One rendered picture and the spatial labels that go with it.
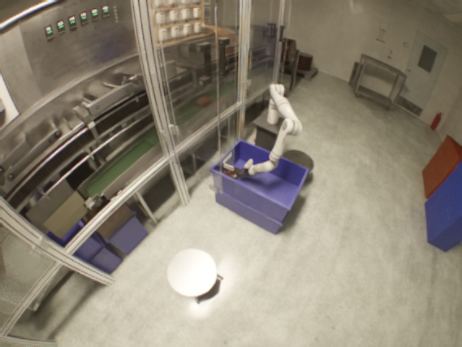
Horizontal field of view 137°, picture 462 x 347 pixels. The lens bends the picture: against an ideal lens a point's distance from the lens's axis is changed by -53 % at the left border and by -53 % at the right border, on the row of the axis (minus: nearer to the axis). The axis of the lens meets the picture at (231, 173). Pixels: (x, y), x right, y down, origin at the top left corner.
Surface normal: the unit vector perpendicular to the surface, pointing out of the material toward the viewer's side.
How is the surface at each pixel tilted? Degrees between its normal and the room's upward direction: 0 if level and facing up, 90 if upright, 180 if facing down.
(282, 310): 0
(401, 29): 90
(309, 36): 90
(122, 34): 90
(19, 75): 90
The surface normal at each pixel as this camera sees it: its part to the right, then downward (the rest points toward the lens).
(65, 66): 0.82, 0.44
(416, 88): -0.57, 0.62
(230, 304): 0.00, -0.66
